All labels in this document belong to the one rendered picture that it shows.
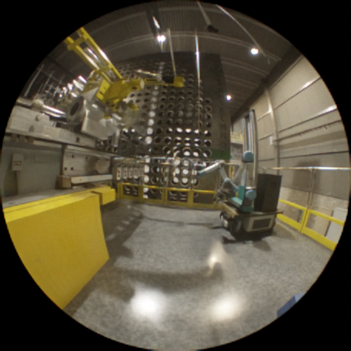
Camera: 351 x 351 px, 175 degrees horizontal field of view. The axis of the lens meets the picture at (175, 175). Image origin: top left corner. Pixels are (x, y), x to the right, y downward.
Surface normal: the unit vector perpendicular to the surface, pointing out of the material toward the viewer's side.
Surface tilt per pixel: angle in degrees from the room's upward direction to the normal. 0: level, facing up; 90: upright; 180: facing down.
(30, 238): 90
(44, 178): 90
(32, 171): 90
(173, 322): 0
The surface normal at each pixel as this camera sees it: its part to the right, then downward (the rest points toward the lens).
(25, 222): 0.99, 0.07
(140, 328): 0.07, -1.00
